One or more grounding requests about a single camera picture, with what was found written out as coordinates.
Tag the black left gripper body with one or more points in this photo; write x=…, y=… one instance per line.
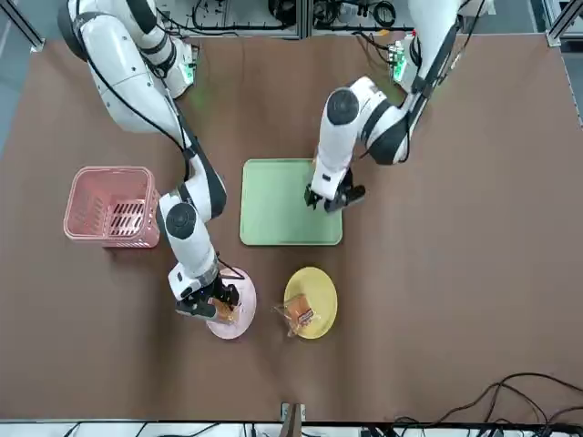
x=313, y=196

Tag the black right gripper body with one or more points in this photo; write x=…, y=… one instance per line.
x=227, y=293

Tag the clear-wrapped bread pack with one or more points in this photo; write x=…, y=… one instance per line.
x=224, y=313

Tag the green rectangular tray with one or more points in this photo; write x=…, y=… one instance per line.
x=273, y=205

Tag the bread pack with red label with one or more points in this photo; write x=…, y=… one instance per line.
x=300, y=311

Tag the small pink plastic basket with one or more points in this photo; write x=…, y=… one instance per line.
x=91, y=218

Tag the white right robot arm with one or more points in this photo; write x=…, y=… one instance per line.
x=127, y=82

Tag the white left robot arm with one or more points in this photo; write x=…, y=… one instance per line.
x=337, y=136

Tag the white round plate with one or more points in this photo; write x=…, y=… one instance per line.
x=246, y=318

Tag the yellow round plate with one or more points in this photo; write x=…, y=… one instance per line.
x=319, y=287

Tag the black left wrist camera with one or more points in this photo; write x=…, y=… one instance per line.
x=346, y=198

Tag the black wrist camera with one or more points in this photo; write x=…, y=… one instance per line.
x=346, y=198
x=196, y=310

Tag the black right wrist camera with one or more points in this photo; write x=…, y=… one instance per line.
x=196, y=310

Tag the aluminium centre post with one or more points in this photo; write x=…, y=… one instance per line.
x=293, y=419

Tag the aluminium frame strut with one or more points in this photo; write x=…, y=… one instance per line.
x=27, y=32
x=558, y=27

